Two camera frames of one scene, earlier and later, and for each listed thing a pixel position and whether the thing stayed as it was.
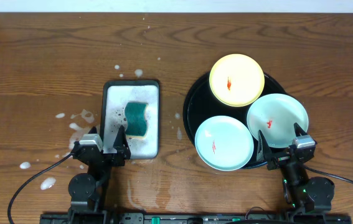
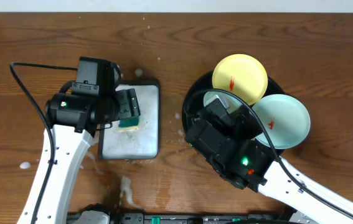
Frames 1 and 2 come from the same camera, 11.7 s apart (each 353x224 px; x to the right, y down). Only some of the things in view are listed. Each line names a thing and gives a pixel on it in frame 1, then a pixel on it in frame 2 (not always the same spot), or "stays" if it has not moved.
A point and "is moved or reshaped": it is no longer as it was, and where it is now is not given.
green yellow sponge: [137, 128] is moved or reshaped
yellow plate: [236, 80] stays
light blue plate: [276, 115] stays
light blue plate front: [224, 143] is moved or reshaped
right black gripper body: [279, 153] → [239, 112]
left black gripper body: [102, 153] → [127, 104]
